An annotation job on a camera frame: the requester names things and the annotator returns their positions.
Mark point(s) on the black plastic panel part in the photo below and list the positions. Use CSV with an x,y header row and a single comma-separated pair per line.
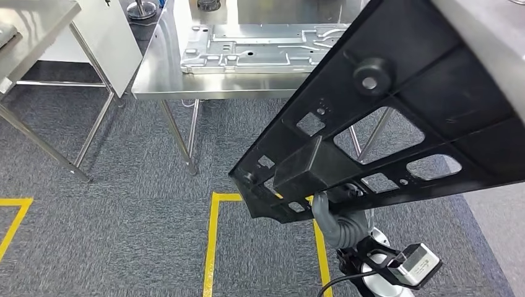
x,y
430,82

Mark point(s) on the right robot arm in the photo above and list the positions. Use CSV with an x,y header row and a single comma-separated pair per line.
x,y
344,229

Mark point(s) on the steel workbench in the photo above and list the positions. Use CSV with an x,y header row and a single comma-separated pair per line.
x,y
164,82

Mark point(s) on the silver stamped metal plate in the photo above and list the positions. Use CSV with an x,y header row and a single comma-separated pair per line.
x,y
254,53

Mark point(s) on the white board table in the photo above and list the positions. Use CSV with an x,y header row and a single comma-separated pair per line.
x,y
110,41

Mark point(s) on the steel stanchion post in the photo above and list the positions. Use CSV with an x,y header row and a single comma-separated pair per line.
x,y
141,10

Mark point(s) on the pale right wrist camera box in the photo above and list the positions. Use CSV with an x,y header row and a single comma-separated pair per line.
x,y
416,266

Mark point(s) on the steel frame table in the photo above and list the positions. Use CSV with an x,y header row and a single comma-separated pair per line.
x,y
37,28

